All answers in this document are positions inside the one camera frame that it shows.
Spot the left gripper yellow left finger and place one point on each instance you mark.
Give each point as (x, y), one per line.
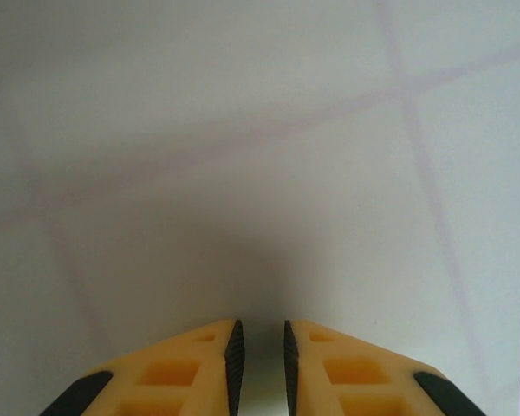
(186, 372)

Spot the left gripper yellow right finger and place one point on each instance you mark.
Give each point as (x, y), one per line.
(329, 368)

